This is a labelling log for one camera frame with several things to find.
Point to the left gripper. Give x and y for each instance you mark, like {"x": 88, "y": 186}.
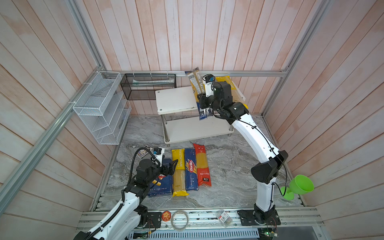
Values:
{"x": 171, "y": 169}

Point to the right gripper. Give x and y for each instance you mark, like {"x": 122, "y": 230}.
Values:
{"x": 202, "y": 100}

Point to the yellow Pastatime spaghetti bag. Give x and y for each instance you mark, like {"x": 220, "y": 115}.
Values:
{"x": 236, "y": 93}
{"x": 179, "y": 177}

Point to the blue Barilla spaghetti box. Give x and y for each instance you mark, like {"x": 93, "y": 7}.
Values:
{"x": 191, "y": 170}

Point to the clear blue spaghetti bag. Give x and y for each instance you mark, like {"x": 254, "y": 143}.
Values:
{"x": 197, "y": 83}

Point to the red spaghetti bag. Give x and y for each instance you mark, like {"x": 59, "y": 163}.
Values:
{"x": 204, "y": 177}

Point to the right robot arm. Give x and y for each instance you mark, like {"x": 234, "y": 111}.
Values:
{"x": 217, "y": 96}

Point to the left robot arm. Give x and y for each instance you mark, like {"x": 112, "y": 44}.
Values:
{"x": 129, "y": 213}

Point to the white two-tier shelf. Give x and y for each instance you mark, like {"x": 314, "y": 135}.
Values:
{"x": 179, "y": 100}

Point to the blue Barilla rigatoni box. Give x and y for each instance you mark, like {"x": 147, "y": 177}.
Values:
{"x": 162, "y": 185}

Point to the small card on floor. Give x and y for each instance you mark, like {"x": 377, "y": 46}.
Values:
{"x": 143, "y": 153}

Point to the red round sticker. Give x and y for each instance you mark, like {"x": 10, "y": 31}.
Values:
{"x": 166, "y": 216}

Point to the small clear plastic box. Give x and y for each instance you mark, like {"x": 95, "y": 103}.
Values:
{"x": 224, "y": 218}

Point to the green round object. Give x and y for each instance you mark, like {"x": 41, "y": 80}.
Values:
{"x": 300, "y": 185}

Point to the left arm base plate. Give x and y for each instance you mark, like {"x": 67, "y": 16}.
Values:
{"x": 151, "y": 220}

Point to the black wire mesh basket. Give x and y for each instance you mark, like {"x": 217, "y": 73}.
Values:
{"x": 139, "y": 87}

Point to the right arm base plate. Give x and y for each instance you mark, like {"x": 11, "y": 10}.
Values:
{"x": 259, "y": 218}

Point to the white wire mesh organizer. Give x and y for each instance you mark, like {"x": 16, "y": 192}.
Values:
{"x": 103, "y": 109}

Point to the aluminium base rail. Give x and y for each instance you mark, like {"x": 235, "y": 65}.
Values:
{"x": 206, "y": 218}

